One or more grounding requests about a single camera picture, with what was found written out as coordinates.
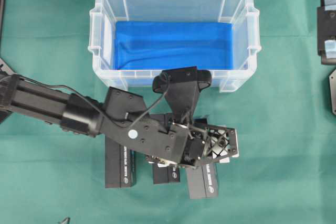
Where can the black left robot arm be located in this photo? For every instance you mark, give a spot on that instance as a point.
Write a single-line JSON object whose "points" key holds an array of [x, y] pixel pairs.
{"points": [[123, 118]]}

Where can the black box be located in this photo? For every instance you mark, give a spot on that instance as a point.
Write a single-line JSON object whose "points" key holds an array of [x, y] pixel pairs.
{"points": [[164, 174], [119, 165], [202, 182]]}

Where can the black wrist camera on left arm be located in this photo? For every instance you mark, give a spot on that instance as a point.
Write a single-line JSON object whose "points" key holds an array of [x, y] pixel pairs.
{"points": [[182, 88]]}

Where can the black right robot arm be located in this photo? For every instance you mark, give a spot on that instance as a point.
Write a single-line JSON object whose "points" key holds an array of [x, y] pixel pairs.
{"points": [[326, 31]]}

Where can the blue plastic liner sheet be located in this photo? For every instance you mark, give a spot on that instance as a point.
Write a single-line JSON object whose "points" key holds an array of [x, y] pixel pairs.
{"points": [[161, 45]]}

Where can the clear plastic storage case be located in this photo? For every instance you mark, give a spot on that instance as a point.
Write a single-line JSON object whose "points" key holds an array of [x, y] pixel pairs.
{"points": [[241, 14]]}

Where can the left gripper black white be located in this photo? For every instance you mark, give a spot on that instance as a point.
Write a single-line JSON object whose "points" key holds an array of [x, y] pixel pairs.
{"points": [[206, 144]]}

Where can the small dark clip bottom edge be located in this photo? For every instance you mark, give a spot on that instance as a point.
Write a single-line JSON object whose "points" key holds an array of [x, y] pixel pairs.
{"points": [[65, 221]]}

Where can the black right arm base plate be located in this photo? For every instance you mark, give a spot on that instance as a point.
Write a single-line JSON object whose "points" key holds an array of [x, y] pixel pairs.
{"points": [[332, 86]]}

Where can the green table cloth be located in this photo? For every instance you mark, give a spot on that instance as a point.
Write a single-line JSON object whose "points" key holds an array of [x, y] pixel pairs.
{"points": [[286, 131]]}

